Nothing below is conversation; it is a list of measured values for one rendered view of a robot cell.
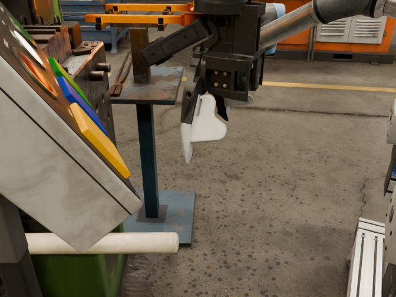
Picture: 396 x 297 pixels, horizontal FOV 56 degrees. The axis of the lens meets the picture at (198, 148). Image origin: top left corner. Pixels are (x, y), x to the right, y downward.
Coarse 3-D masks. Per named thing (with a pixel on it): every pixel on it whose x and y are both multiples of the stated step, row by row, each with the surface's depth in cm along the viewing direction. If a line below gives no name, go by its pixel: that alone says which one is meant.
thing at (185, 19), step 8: (88, 16) 127; (96, 16) 127; (104, 16) 127; (112, 16) 126; (120, 16) 126; (128, 16) 126; (136, 16) 126; (144, 16) 126; (152, 16) 125; (160, 16) 125; (168, 16) 125; (176, 16) 125; (184, 16) 124; (192, 16) 125; (200, 16) 125; (184, 24) 125
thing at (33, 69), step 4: (20, 52) 34; (24, 56) 35; (24, 60) 33; (28, 60) 35; (28, 64) 33; (32, 64) 35; (32, 68) 33; (36, 68) 35; (36, 72) 34; (40, 72) 36; (36, 76) 33; (40, 76) 34; (40, 80) 33; (44, 80) 35; (44, 84) 34; (48, 84) 35; (48, 88) 34
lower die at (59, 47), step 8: (32, 32) 93; (40, 32) 93; (48, 32) 93; (56, 32) 94; (64, 32) 100; (40, 40) 89; (48, 40) 89; (56, 40) 94; (64, 40) 100; (48, 48) 89; (56, 48) 94; (64, 48) 100; (48, 56) 89; (56, 56) 94; (64, 56) 100
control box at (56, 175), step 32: (0, 32) 34; (0, 64) 27; (0, 96) 28; (32, 96) 29; (64, 96) 43; (0, 128) 29; (32, 128) 30; (64, 128) 31; (0, 160) 30; (32, 160) 31; (64, 160) 32; (96, 160) 34; (0, 192) 31; (32, 192) 32; (64, 192) 34; (96, 192) 35; (128, 192) 37; (64, 224) 35; (96, 224) 37
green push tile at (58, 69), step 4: (52, 60) 55; (52, 64) 54; (56, 64) 54; (52, 68) 53; (56, 68) 52; (60, 68) 54; (56, 72) 51; (60, 72) 52; (64, 72) 55; (60, 76) 52; (64, 76) 52; (68, 76) 57; (68, 80) 53; (72, 80) 59; (72, 84) 53; (76, 84) 59; (76, 88) 54; (80, 88) 61; (80, 92) 56; (84, 96) 57; (84, 100) 55; (88, 104) 55
